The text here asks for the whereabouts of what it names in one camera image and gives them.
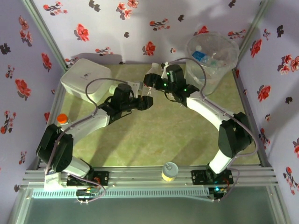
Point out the aluminium side rail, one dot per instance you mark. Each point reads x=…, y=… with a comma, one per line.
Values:
x=58, y=95
x=265, y=161

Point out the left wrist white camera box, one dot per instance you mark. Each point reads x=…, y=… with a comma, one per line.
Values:
x=136, y=85

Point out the white square lidded container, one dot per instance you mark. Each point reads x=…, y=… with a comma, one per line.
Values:
x=77, y=74

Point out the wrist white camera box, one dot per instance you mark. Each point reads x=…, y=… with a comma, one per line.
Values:
x=136, y=85
x=165, y=67

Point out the green-label clear bottle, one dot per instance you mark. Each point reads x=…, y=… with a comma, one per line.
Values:
x=112, y=89

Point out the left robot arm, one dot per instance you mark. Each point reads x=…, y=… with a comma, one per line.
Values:
x=93, y=121

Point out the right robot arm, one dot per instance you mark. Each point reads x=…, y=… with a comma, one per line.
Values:
x=205, y=107

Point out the aluminium profile rail beam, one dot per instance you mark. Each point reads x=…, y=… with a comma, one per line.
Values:
x=140, y=175

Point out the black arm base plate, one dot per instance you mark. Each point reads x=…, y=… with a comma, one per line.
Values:
x=198, y=177
x=100, y=178

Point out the aluminium corner post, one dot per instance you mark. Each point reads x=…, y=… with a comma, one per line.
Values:
x=257, y=19
x=44, y=30

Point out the orange-capped small bottle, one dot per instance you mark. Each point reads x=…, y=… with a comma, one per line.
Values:
x=62, y=118

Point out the white-capped blue-label bottle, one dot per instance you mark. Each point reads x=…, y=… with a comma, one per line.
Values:
x=198, y=55

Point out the small circuit board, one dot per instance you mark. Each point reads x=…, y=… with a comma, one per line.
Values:
x=87, y=192
x=218, y=190

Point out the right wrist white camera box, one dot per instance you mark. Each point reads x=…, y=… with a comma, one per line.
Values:
x=165, y=67

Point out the white blue paper carton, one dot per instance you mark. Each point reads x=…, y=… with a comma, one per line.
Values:
x=51, y=180

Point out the yellow tin can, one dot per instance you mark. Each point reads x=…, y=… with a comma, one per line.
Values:
x=170, y=171

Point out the clear plastic lined bin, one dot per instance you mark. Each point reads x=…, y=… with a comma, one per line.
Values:
x=217, y=79

